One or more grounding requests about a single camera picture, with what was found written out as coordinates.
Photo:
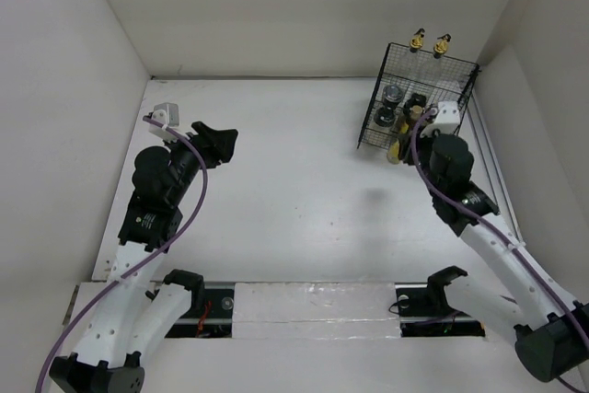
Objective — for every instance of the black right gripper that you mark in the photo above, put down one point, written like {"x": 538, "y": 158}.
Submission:
{"x": 409, "y": 156}

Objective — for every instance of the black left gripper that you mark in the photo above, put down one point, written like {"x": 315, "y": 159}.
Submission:
{"x": 215, "y": 145}

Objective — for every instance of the small yellow bottle cork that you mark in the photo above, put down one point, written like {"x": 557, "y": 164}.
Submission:
{"x": 397, "y": 149}
{"x": 408, "y": 120}

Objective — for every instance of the small black-cap back jar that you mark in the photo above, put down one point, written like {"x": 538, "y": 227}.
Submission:
{"x": 416, "y": 99}

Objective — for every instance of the black-cap white powder jar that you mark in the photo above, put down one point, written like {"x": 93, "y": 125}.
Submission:
{"x": 383, "y": 120}

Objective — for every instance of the grey-lid white powder shaker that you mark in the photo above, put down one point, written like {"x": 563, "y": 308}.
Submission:
{"x": 392, "y": 96}

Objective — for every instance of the glass bottle with dark sauce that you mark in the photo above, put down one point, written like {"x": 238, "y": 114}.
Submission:
{"x": 432, "y": 69}

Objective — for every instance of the clear glass bottle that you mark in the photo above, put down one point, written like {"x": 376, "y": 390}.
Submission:
{"x": 409, "y": 61}

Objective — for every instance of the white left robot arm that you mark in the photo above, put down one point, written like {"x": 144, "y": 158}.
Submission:
{"x": 128, "y": 322}

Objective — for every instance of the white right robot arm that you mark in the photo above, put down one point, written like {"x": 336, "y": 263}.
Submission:
{"x": 545, "y": 324}

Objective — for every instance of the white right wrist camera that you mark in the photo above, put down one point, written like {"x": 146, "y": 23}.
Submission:
{"x": 445, "y": 119}

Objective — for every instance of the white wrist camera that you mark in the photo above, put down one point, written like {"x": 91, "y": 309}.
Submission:
{"x": 164, "y": 116}
{"x": 445, "y": 119}

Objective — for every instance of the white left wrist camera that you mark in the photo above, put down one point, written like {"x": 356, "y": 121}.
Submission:
{"x": 164, "y": 116}

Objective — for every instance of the black wire rack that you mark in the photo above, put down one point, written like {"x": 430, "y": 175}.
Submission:
{"x": 456, "y": 83}

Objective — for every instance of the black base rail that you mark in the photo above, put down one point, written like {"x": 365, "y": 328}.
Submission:
{"x": 323, "y": 312}

